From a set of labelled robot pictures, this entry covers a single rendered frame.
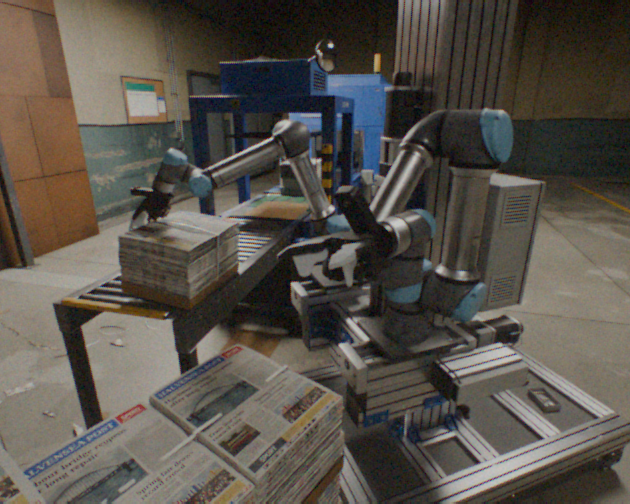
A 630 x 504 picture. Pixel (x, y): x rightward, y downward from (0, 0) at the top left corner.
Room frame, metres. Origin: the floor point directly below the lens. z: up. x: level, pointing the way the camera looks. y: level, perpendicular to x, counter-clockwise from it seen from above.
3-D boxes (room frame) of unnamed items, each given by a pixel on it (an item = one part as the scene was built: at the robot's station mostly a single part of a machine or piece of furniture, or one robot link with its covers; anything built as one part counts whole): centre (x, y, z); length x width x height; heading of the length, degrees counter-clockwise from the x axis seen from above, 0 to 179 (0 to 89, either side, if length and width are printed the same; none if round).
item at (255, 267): (1.78, 0.28, 0.74); 1.34 x 0.05 x 0.12; 165
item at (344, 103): (2.82, 0.26, 1.50); 0.94 x 0.68 x 0.10; 75
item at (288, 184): (3.38, 0.11, 0.93); 0.38 x 0.30 x 0.26; 165
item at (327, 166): (2.37, -0.07, 1.05); 0.05 x 0.05 x 0.45; 75
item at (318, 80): (2.82, 0.26, 1.65); 0.60 x 0.45 x 0.20; 75
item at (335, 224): (1.52, -0.10, 0.98); 0.13 x 0.12 x 0.14; 18
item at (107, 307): (1.21, 0.71, 0.81); 0.43 x 0.03 x 0.02; 75
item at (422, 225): (0.77, -0.19, 1.23); 0.11 x 0.08 x 0.09; 136
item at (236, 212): (2.83, 0.26, 0.75); 0.70 x 0.65 x 0.10; 165
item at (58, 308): (1.91, 0.77, 0.74); 1.34 x 0.05 x 0.12; 165
